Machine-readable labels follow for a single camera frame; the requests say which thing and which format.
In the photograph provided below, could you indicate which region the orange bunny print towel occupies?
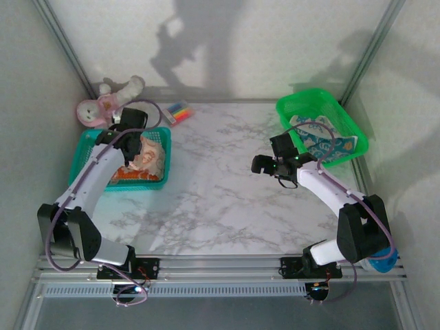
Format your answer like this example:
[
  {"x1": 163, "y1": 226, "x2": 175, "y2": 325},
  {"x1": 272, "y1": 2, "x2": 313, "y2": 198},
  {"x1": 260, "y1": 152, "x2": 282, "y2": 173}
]
[{"x1": 129, "y1": 135, "x2": 165, "y2": 176}]

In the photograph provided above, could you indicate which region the orange flower print towel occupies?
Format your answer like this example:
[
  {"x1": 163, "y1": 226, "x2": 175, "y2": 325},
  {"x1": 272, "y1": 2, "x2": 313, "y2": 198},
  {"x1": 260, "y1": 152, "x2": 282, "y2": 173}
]
[{"x1": 111, "y1": 166, "x2": 161, "y2": 183}]

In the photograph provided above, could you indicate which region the blue bunny print towel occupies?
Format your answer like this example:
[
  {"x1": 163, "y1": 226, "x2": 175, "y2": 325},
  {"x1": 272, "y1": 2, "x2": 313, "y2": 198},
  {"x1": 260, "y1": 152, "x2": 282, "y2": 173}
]
[{"x1": 288, "y1": 115, "x2": 359, "y2": 162}]

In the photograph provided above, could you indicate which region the green plastic mesh basket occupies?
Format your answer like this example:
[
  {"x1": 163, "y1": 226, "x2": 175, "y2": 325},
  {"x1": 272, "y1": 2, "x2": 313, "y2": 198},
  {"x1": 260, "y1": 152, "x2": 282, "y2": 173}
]
[{"x1": 276, "y1": 88, "x2": 369, "y2": 169}]

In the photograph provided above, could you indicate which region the right arm base electronics board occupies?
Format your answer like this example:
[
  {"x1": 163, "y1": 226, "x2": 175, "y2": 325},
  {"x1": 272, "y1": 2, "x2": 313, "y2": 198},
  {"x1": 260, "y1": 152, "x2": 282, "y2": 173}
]
[{"x1": 305, "y1": 282, "x2": 331, "y2": 303}]

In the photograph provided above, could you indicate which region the left arm base electronics board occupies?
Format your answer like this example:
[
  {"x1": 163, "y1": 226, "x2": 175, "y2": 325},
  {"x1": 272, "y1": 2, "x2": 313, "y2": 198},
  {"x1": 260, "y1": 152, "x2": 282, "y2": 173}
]
[{"x1": 113, "y1": 283, "x2": 151, "y2": 305}]

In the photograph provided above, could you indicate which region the teal plastic mesh basket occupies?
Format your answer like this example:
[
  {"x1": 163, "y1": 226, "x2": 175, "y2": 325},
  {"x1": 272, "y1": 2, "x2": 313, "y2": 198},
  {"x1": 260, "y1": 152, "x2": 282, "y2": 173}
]
[{"x1": 68, "y1": 126, "x2": 172, "y2": 193}]

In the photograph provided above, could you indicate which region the white pink plush toy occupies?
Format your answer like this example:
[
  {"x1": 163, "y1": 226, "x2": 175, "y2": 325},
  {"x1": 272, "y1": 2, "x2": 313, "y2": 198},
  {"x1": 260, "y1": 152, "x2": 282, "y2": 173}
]
[{"x1": 76, "y1": 75, "x2": 145, "y2": 129}]

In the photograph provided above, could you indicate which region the pack of coloured markers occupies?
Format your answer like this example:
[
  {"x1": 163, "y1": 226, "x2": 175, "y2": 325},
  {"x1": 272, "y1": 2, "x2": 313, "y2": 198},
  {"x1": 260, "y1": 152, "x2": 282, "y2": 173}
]
[{"x1": 164, "y1": 99, "x2": 196, "y2": 127}]

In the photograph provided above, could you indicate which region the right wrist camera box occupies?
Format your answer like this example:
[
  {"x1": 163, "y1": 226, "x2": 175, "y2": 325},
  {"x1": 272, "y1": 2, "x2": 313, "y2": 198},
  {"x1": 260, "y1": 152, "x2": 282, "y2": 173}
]
[{"x1": 269, "y1": 133, "x2": 299, "y2": 160}]

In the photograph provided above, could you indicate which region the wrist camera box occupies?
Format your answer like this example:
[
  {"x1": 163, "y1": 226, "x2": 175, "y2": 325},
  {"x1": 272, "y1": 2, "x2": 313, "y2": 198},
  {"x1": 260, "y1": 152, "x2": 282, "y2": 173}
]
[
  {"x1": 269, "y1": 133, "x2": 299, "y2": 160},
  {"x1": 114, "y1": 107, "x2": 149, "y2": 131}
]

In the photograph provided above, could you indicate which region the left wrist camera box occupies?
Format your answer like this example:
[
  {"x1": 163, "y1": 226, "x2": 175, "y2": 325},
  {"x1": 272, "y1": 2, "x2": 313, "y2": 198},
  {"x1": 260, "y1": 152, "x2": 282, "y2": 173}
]
[{"x1": 114, "y1": 107, "x2": 149, "y2": 131}]

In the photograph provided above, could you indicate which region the aluminium table side rail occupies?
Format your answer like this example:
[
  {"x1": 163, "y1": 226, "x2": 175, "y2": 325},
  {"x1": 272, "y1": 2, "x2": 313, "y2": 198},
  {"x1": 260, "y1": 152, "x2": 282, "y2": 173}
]
[{"x1": 335, "y1": 102, "x2": 379, "y2": 241}]

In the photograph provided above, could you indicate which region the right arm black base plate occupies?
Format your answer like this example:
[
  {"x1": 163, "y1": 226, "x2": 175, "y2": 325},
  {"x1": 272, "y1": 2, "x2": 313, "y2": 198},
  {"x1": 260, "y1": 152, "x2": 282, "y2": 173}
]
[{"x1": 280, "y1": 256, "x2": 344, "y2": 279}]

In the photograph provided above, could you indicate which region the aluminium mounting rail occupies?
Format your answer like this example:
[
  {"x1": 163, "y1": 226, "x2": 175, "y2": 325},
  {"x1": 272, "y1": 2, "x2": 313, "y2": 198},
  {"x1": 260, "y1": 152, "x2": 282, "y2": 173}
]
[{"x1": 32, "y1": 254, "x2": 408, "y2": 285}]

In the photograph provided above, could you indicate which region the aluminium frame post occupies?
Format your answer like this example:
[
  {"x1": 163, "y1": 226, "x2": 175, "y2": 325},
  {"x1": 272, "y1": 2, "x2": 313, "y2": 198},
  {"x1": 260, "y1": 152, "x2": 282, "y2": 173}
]
[
  {"x1": 338, "y1": 0, "x2": 407, "y2": 107},
  {"x1": 32, "y1": 0, "x2": 99, "y2": 100}
]

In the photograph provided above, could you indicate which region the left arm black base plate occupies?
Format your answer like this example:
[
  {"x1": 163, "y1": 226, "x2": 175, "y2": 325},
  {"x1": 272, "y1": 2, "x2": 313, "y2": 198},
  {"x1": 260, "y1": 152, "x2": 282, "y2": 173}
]
[{"x1": 96, "y1": 257, "x2": 161, "y2": 280}]

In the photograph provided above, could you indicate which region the grey slotted cable duct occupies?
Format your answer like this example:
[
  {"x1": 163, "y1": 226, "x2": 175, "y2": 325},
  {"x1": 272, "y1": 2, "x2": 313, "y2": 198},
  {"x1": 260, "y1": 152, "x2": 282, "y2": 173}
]
[{"x1": 41, "y1": 284, "x2": 310, "y2": 298}]

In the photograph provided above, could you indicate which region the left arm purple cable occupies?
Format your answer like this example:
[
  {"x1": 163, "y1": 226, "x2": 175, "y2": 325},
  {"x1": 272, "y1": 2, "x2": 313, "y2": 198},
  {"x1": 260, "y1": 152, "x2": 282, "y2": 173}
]
[{"x1": 44, "y1": 99, "x2": 162, "y2": 307}]

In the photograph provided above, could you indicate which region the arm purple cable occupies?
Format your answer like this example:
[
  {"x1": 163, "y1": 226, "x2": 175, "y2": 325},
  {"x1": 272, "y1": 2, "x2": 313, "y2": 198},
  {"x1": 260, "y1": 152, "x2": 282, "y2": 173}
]
[
  {"x1": 283, "y1": 122, "x2": 395, "y2": 307},
  {"x1": 44, "y1": 99, "x2": 162, "y2": 307}
]

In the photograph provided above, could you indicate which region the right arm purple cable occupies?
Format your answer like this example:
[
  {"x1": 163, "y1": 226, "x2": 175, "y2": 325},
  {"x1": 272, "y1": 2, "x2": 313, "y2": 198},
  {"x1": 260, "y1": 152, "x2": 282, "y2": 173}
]
[{"x1": 283, "y1": 122, "x2": 395, "y2": 307}]

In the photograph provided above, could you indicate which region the aluminium frame leg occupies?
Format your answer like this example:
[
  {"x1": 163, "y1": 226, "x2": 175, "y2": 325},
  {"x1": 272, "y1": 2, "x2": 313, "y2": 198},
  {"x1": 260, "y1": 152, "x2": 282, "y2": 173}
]
[
  {"x1": 391, "y1": 281, "x2": 426, "y2": 330},
  {"x1": 13, "y1": 283, "x2": 44, "y2": 330}
]

